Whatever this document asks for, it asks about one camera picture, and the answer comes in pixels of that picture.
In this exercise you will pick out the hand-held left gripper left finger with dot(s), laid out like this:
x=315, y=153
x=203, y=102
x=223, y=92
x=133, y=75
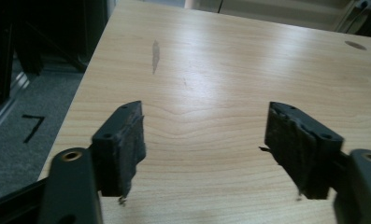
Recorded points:
x=119, y=149

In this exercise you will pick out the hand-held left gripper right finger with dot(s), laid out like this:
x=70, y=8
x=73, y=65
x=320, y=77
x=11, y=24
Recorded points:
x=301, y=146

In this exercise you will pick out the black metal stand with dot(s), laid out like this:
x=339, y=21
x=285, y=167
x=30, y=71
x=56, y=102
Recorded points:
x=24, y=46

